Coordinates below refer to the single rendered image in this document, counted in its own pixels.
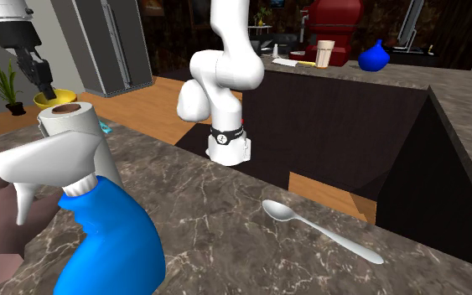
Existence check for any blue spray bottle white trigger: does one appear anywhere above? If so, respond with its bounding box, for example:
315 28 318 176
0 130 167 295

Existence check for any orange wall picture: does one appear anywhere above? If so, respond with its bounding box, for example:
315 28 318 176
140 0 166 18

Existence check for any white side table with plant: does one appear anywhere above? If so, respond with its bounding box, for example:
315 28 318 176
247 5 274 37

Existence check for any beige ribbed cup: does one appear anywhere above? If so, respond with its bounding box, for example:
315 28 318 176
314 39 336 70

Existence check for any white paper towel roll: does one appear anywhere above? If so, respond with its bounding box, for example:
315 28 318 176
36 101 125 189

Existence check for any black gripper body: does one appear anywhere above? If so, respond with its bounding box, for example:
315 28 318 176
0 20 44 51

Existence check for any red coffee machine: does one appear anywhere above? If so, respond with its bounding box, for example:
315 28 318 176
288 0 366 68

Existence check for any white spoon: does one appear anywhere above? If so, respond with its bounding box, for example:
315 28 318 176
261 199 386 266

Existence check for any dark robot stand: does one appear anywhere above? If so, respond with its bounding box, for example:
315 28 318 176
174 122 291 191

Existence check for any yellow bowl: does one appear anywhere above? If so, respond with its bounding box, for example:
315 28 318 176
32 88 79 111

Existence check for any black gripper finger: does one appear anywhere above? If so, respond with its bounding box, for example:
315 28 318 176
13 47 44 89
31 56 58 101

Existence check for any white flat box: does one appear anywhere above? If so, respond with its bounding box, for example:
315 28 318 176
271 57 301 68

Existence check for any grey refrigerator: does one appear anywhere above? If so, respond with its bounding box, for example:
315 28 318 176
49 0 155 99

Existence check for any green potted plant black pot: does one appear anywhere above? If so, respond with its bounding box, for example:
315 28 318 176
0 49 28 117

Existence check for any blue round vase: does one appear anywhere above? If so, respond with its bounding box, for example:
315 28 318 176
357 39 392 73

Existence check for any dark sofa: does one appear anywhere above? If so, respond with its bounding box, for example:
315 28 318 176
250 33 298 56

